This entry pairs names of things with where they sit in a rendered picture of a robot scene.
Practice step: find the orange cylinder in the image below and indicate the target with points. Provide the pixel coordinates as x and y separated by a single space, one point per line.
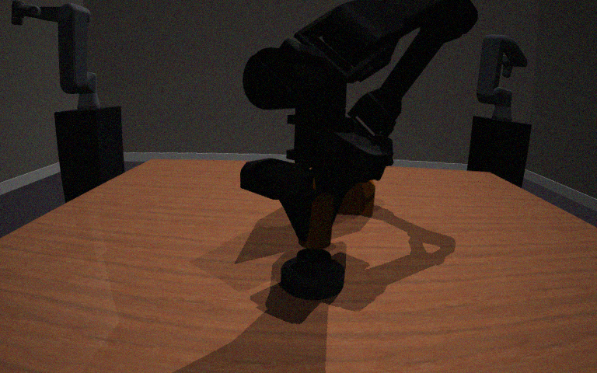
321 223

